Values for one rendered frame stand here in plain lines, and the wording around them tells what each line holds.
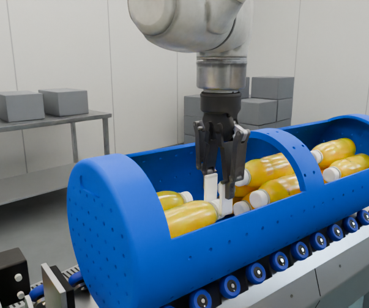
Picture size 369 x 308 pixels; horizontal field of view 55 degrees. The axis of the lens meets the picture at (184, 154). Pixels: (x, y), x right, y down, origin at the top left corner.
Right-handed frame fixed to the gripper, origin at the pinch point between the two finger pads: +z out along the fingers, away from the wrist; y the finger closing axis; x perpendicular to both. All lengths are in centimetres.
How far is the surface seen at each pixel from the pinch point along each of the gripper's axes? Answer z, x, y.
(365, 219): 17, -50, -6
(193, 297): 15.9, 10.0, -5.0
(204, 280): 11.0, 9.8, -7.5
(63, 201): 114, -61, 294
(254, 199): 3.8, -11.0, 0.3
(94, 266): 9.9, 23.8, 6.0
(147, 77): -3, -212, 372
